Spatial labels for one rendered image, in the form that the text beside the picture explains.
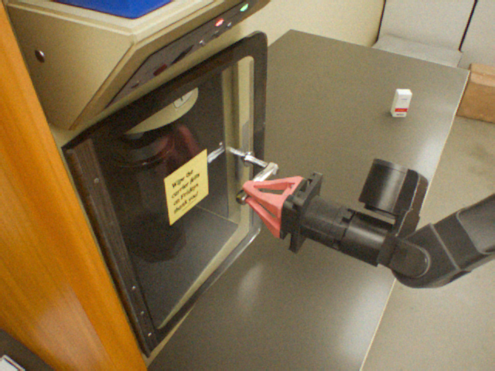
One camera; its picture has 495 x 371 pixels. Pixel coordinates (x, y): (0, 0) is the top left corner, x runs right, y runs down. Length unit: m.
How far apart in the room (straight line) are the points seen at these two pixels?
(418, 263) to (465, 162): 2.40
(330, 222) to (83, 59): 0.35
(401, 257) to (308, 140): 0.69
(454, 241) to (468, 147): 2.53
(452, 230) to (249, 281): 0.43
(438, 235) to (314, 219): 0.15
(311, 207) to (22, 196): 0.36
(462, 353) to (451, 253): 1.49
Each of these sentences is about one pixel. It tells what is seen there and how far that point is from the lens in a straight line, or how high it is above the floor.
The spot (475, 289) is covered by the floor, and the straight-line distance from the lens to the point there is 2.16.
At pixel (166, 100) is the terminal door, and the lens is 0.44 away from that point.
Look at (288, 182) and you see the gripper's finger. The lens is 0.55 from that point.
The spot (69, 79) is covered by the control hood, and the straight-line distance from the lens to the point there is 0.31.
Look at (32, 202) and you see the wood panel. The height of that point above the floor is 1.43.
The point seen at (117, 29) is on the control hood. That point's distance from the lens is 0.25.
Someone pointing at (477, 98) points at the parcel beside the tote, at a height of 0.17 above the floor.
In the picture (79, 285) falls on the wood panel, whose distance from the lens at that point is 0.32.
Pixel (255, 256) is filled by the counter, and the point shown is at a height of 0.94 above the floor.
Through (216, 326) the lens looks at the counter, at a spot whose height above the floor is 0.94.
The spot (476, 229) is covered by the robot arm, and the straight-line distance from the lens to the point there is 0.47.
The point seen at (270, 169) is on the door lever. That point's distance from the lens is 0.60.
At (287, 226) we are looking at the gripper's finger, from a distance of 0.53.
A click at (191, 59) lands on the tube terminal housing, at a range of 0.49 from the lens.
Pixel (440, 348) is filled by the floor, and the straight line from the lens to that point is 1.93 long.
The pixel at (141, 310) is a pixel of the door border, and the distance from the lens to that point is 0.58.
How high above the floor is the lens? 1.60
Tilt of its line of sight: 43 degrees down
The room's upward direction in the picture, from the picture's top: straight up
